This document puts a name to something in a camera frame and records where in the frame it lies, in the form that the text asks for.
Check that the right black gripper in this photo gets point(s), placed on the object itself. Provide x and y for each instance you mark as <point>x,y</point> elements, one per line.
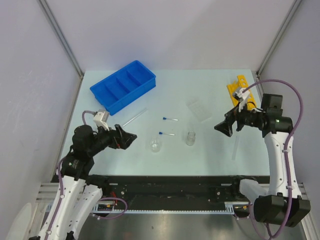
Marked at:
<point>232,115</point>

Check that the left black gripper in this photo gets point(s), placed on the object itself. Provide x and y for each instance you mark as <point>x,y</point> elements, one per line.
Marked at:
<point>119,138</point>

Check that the blue capped test tube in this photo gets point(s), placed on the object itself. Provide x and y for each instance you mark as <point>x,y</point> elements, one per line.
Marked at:
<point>166,134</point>
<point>170,119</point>

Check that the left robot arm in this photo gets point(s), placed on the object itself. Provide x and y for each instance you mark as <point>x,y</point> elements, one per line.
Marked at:
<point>78,190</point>

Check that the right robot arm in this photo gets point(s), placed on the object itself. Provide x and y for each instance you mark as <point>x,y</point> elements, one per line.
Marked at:
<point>282,202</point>

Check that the clear plastic well plate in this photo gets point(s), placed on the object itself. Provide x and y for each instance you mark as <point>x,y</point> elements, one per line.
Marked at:
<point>199,110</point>

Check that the clear glass flask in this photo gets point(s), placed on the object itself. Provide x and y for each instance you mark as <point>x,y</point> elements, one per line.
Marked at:
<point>156,142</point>

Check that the clear glass bottle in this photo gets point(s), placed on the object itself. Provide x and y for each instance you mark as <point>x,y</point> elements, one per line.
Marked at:
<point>190,138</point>

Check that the yellow test tube rack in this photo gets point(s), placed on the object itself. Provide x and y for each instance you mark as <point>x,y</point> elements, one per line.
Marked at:
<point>241,82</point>

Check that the blue divided plastic bin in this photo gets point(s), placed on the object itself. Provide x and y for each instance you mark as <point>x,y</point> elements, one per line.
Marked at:
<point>124,86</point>

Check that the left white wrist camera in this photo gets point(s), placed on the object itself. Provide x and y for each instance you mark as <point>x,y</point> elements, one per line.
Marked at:
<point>100,119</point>

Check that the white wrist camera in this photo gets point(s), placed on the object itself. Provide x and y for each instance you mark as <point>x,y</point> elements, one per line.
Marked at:
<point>241,95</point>
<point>100,119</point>

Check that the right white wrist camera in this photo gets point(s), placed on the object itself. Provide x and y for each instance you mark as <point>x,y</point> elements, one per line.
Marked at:
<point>241,95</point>

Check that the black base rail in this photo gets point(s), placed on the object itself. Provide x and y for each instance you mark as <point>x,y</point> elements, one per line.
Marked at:
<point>177,193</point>

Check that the aluminium frame rail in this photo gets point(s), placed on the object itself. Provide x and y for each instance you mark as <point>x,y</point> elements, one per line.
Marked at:
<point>47,192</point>

